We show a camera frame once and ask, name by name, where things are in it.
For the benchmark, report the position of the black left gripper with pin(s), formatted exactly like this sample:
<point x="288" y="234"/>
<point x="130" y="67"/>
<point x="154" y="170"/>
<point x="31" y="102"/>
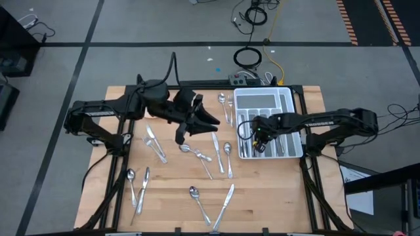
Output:
<point x="187" y="108"/>

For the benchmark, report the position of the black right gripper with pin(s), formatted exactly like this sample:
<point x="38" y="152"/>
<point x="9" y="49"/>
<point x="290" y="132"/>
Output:
<point x="267" y="128"/>

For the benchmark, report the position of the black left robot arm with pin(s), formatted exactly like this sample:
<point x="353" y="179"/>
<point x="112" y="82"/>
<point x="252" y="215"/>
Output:
<point x="98" y="109"/>

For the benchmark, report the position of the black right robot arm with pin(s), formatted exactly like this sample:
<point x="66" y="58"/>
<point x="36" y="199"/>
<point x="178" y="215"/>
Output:
<point x="328" y="121"/>

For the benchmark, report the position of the black flat bar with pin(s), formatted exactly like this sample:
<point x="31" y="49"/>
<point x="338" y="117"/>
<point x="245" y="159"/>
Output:
<point x="203" y="82"/>

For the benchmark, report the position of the white plastic cutlery tray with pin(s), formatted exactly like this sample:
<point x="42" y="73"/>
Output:
<point x="256" y="101"/>

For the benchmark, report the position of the grey power strip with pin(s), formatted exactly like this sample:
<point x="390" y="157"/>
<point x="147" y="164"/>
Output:
<point x="238" y="79"/>

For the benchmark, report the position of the white paper sheet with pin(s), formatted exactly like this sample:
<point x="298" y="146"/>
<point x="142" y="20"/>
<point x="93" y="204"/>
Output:
<point x="361" y="203"/>

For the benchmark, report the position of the pink object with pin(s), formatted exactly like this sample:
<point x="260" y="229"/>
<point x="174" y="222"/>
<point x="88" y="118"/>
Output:
<point x="398" y="233"/>

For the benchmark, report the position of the black orange-striped floor mat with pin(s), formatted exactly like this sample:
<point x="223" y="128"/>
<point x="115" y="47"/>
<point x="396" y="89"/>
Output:
<point x="367" y="19"/>

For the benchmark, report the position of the black box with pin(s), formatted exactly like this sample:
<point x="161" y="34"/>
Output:
<point x="6" y="105"/>

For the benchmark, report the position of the black cabinet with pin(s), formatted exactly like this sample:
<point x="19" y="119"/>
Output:
<point x="13" y="42"/>

